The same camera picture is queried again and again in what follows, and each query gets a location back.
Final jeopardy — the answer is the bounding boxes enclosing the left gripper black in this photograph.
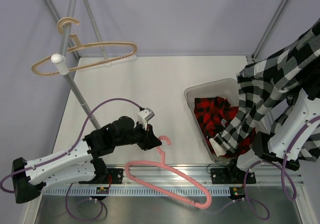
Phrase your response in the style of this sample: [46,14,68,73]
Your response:
[114,120,162,151]

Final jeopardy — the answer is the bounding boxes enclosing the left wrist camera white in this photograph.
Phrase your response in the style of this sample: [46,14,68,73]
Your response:
[137,107,155,131]

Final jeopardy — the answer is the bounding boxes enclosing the pink plastic hanger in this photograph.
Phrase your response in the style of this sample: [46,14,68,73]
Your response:
[125,135,212,210]

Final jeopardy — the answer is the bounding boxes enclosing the grey black plaid shirt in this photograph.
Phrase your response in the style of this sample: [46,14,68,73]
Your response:
[209,21,320,158]

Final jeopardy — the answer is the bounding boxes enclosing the aluminium front rail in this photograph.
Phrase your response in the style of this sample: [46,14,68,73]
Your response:
[41,165,305,187]

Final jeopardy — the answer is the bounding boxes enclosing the beige plastic hanger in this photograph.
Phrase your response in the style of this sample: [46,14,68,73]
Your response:
[31,33,138,77]

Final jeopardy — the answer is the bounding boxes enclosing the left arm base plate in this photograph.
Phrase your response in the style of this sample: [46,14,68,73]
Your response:
[78,167,125,201]

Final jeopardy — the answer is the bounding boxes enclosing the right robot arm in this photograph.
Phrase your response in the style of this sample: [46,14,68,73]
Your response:
[226,87,320,183]

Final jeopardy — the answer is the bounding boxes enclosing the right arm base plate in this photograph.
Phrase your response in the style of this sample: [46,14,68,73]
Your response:
[208,166,246,185]

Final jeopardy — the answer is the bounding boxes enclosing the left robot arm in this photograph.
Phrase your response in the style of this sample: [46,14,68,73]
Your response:
[12,116,162,204]

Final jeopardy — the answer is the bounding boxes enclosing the grey clothes rack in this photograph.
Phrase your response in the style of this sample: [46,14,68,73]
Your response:
[49,0,138,130]

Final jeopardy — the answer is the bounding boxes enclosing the slotted cable duct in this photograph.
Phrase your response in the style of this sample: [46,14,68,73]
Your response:
[42,186,231,195]

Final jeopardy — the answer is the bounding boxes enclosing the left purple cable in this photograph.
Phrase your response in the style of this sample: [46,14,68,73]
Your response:
[0,98,145,221]

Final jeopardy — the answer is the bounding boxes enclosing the red black plaid shirt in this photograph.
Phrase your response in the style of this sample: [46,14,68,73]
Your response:
[203,98,256,158]

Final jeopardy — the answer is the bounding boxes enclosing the clear plastic bin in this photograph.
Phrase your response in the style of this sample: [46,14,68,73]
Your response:
[184,78,239,165]

